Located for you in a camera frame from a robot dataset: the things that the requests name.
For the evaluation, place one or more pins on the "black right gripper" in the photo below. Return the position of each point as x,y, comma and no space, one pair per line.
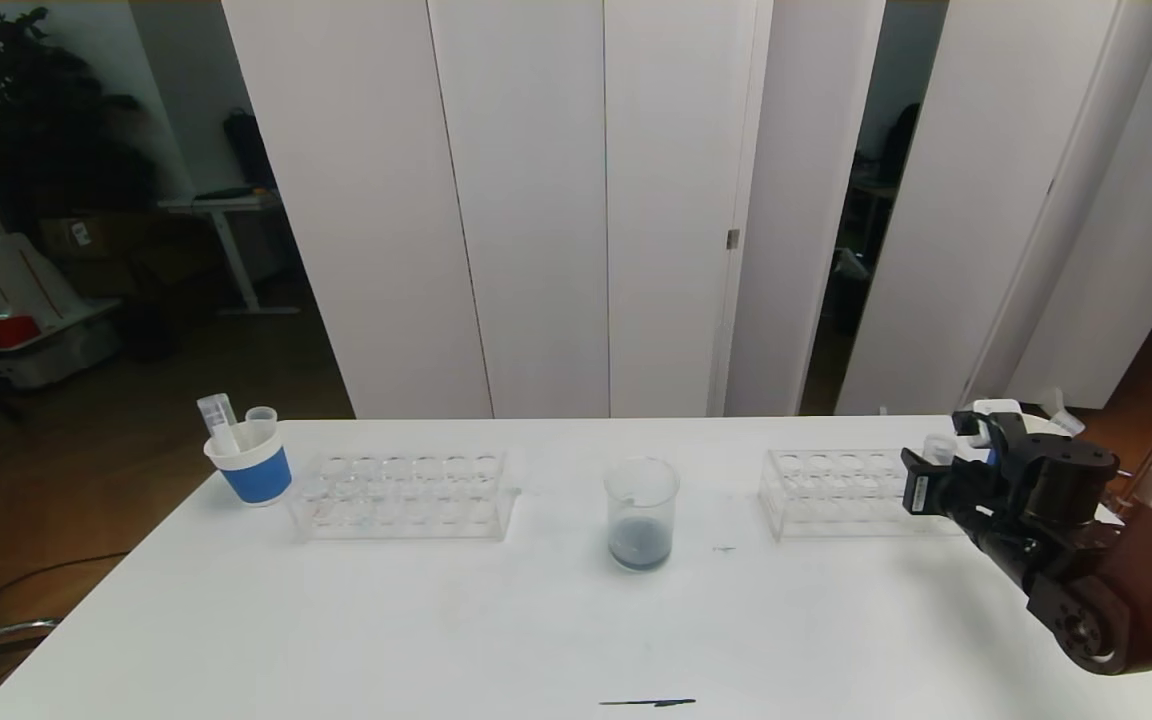
920,493

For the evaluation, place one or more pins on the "white pigment test tube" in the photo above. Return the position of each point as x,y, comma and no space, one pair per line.
939,448

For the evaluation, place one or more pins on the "red pigment test tube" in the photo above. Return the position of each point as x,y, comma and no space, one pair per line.
220,420
1064,415

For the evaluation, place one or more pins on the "blue pigment test tube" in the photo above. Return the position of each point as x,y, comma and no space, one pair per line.
262,416

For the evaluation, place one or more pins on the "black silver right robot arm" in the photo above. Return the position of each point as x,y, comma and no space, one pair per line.
1106,560

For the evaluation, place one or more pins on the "clear acrylic test tube rack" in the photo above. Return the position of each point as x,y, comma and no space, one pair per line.
406,500
836,495

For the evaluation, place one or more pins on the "clear glass beaker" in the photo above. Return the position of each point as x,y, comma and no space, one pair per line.
642,530

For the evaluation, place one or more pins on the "white partition foot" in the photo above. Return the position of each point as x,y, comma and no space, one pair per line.
981,405

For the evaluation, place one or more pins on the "white folding partition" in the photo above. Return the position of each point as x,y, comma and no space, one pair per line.
536,200
986,200

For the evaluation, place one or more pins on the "black tape strip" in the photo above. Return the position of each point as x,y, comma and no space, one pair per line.
651,702

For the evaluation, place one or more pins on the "black bag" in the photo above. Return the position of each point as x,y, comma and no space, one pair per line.
248,150

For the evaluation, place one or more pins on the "white standing desk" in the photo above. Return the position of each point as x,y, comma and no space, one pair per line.
226,203

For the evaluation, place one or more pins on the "brown cardboard box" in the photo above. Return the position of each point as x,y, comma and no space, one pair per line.
86,240

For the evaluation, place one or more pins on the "white machine with slanted panel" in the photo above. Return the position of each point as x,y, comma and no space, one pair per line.
16,280

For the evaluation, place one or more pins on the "dark green potted plant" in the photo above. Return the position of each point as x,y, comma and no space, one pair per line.
36,130

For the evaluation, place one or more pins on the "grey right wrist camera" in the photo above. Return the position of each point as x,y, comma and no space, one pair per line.
996,410

